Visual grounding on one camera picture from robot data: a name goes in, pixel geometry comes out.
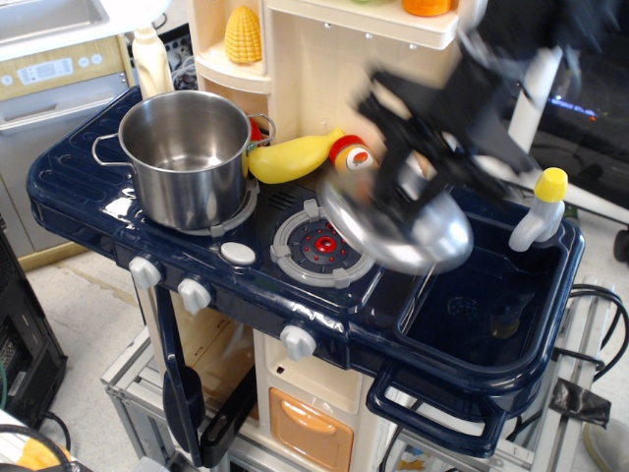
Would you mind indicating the orange toy oven drawer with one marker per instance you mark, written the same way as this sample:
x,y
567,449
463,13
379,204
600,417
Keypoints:
x,y
318,437

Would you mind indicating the cream toy kitchen cabinet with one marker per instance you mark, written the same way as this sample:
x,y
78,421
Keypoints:
x,y
316,56

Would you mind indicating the cream toy bottle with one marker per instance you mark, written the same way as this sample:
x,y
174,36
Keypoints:
x,y
150,57

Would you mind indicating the black computer case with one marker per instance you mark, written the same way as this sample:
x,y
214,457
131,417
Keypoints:
x,y
32,360

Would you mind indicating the yellow toy corn cob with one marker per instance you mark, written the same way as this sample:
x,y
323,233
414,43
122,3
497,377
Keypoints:
x,y
242,39

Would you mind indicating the grey stove knob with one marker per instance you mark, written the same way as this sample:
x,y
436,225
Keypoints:
x,y
298,343
195,296
144,273

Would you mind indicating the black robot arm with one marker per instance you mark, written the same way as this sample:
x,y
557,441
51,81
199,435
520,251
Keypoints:
x,y
509,36

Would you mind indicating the grey toy faucet yellow cap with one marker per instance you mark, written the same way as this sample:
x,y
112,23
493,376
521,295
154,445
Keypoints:
x,y
545,213

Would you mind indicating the grey middle stove knob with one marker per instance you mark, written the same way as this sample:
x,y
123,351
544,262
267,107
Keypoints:
x,y
195,296

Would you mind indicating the stainless steel pot lid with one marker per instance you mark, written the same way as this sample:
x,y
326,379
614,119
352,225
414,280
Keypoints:
x,y
434,239

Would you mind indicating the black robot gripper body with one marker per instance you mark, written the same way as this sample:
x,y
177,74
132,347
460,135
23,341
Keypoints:
x,y
465,115

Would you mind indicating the grey left stove knob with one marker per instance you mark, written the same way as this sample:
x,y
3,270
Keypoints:
x,y
144,273

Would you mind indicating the grey toy stove burner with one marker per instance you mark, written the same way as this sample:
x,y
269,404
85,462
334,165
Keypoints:
x,y
309,249

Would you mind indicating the yellow object bottom left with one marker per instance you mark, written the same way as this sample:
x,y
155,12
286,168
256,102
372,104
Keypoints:
x,y
37,456

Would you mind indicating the navy toy kitchen counter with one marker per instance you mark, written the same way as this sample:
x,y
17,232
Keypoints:
x,y
453,355

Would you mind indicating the red toy behind pot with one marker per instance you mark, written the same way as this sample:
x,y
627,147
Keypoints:
x,y
256,134

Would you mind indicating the red toy ketchup bottle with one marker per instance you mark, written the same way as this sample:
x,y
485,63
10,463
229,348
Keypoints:
x,y
351,153

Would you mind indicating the orange toy fruit on shelf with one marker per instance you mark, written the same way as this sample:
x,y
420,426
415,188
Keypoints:
x,y
427,8

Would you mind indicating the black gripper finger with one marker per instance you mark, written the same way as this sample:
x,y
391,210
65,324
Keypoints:
x,y
387,190
449,169

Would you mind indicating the white oval stove button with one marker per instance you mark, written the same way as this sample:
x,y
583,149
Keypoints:
x,y
238,254

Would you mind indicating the grey right stove knob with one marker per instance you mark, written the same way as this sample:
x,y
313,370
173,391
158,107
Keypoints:
x,y
298,343

